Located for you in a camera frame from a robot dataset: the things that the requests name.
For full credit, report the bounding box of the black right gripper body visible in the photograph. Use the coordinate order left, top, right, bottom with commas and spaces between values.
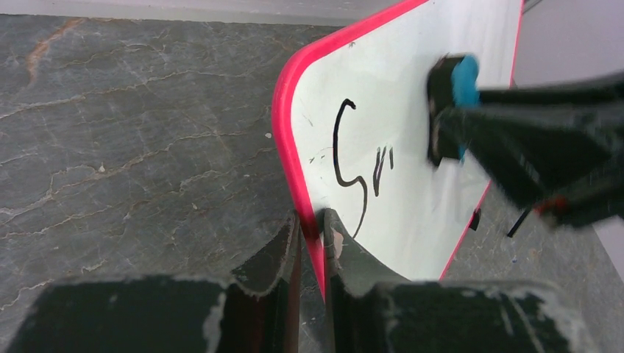
533, 160, 623, 228

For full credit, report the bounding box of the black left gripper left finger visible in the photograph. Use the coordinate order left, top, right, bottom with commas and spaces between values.
8, 212, 300, 352

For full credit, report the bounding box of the pink framed whiteboard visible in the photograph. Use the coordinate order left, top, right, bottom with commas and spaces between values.
272, 1, 523, 293

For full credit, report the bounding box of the blue whiteboard eraser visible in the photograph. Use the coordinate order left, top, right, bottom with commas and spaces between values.
426, 54, 480, 167

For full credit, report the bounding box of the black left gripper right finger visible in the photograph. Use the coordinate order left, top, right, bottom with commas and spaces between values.
323, 209, 585, 352

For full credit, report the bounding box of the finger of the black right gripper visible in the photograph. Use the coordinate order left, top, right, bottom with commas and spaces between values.
479, 73, 623, 105
436, 102, 623, 207

